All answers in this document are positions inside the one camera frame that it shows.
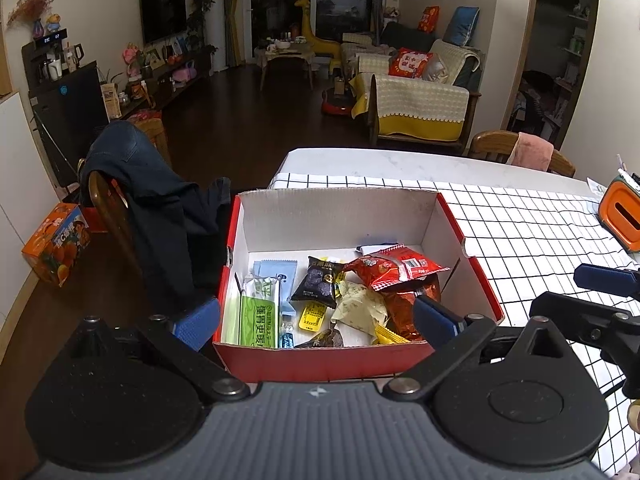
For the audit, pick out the grey pillow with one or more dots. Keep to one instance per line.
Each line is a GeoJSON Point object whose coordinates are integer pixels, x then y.
{"type": "Point", "coordinates": [436, 69]}

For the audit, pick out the red toy car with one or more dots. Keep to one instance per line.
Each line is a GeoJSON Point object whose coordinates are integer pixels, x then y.
{"type": "Point", "coordinates": [336, 105]}

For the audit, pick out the white standing air conditioner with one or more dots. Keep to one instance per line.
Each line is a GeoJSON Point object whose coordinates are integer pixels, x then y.
{"type": "Point", "coordinates": [216, 20]}

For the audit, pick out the yellow cartoon snack packet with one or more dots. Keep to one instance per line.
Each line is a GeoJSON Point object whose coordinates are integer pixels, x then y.
{"type": "Point", "coordinates": [390, 335]}

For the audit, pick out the blue candy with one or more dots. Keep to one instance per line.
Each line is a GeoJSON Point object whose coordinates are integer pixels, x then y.
{"type": "Point", "coordinates": [287, 336]}

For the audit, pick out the cream snack packet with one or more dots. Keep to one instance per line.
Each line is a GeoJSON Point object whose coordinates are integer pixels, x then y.
{"type": "Point", "coordinates": [360, 307]}

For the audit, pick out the wooden coffee table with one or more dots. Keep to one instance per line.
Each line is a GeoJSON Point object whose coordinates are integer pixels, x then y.
{"type": "Point", "coordinates": [285, 57]}

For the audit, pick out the white marker pen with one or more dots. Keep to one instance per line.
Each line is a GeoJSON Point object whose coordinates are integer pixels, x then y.
{"type": "Point", "coordinates": [627, 176]}

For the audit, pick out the small yellow candy packet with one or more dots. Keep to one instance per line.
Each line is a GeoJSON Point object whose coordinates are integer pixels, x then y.
{"type": "Point", "coordinates": [312, 317]}

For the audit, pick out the shiny brown snack packet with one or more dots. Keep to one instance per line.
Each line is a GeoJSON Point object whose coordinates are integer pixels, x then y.
{"type": "Point", "coordinates": [405, 310]}

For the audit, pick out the orange and green tissue box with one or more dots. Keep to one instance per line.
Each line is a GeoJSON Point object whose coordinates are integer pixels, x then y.
{"type": "Point", "coordinates": [622, 215]}

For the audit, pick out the person's right hand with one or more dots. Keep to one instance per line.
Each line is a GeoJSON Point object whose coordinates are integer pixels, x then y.
{"type": "Point", "coordinates": [635, 416]}

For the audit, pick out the white and blue snack packet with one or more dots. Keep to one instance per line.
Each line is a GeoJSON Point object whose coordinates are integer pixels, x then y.
{"type": "Point", "coordinates": [372, 249]}

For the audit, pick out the small toy figure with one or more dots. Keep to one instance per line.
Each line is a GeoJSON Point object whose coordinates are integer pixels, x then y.
{"type": "Point", "coordinates": [54, 25]}

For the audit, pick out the black tea bar machine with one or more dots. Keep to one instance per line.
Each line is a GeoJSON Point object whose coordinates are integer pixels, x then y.
{"type": "Point", "coordinates": [70, 110]}

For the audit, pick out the pink towel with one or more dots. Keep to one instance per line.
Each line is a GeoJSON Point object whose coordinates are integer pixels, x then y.
{"type": "Point", "coordinates": [530, 150]}

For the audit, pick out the light blue snack packet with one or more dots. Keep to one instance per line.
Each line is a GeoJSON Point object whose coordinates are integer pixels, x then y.
{"type": "Point", "coordinates": [282, 272]}

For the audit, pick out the white cabinet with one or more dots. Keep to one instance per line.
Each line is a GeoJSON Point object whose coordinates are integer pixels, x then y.
{"type": "Point", "coordinates": [20, 200]}

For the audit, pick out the red printed pillow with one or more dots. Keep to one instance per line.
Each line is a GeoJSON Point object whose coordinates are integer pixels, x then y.
{"type": "Point", "coordinates": [410, 63]}

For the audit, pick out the yellow giraffe toy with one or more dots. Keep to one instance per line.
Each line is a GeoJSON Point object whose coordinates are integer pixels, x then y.
{"type": "Point", "coordinates": [315, 35]}

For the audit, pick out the white checked tablecloth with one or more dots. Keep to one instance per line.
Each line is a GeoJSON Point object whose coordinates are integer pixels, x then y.
{"type": "Point", "coordinates": [525, 240]}

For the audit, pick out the wooden chair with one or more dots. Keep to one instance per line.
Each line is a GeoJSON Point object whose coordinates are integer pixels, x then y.
{"type": "Point", "coordinates": [492, 145]}
{"type": "Point", "coordinates": [112, 210]}

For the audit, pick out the red snack packet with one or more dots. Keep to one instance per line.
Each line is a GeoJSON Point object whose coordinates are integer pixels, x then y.
{"type": "Point", "coordinates": [395, 267]}

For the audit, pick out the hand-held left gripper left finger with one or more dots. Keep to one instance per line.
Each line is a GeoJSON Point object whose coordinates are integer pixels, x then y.
{"type": "Point", "coordinates": [197, 322]}

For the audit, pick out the dark television cabinet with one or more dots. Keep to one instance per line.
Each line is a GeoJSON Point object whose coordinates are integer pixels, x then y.
{"type": "Point", "coordinates": [170, 90]}

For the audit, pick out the black television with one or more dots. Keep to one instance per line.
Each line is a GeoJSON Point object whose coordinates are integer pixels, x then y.
{"type": "Point", "coordinates": [162, 15]}

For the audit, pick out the green snack bar packet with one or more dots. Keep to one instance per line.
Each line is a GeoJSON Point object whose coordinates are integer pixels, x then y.
{"type": "Point", "coordinates": [259, 320]}

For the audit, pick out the blue cushion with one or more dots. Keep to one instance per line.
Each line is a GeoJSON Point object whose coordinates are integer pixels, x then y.
{"type": "Point", "coordinates": [461, 27]}

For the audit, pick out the dark blue jacket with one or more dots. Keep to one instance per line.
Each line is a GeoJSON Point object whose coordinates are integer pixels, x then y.
{"type": "Point", "coordinates": [150, 200]}

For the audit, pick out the pink flower bouquet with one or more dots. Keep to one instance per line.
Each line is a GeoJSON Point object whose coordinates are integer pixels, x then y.
{"type": "Point", "coordinates": [132, 57]}

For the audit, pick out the red and white cardboard box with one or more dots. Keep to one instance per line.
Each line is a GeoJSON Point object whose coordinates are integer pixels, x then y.
{"type": "Point", "coordinates": [325, 220]}

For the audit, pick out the black snack packet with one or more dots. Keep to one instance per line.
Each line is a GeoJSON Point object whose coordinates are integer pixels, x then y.
{"type": "Point", "coordinates": [317, 282]}

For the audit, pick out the dried flower vase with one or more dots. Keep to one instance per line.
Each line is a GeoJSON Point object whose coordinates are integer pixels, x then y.
{"type": "Point", "coordinates": [30, 10]}

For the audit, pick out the orange printed carton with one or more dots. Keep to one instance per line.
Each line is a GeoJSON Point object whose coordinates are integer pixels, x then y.
{"type": "Point", "coordinates": [57, 245]}

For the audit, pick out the brown triangular chocolate packet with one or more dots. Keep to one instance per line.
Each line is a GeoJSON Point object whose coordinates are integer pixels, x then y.
{"type": "Point", "coordinates": [322, 339]}

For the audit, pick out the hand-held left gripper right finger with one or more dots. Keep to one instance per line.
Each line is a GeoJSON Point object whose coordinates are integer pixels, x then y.
{"type": "Point", "coordinates": [435, 321]}

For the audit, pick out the sofa with cream cover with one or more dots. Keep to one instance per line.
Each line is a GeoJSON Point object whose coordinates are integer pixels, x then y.
{"type": "Point", "coordinates": [420, 105]}

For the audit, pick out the green potted plant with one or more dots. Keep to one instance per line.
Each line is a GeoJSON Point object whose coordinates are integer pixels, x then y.
{"type": "Point", "coordinates": [200, 10]}

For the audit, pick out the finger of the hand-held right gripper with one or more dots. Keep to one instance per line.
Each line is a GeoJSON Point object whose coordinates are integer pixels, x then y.
{"type": "Point", "coordinates": [605, 279]}
{"type": "Point", "coordinates": [590, 320]}

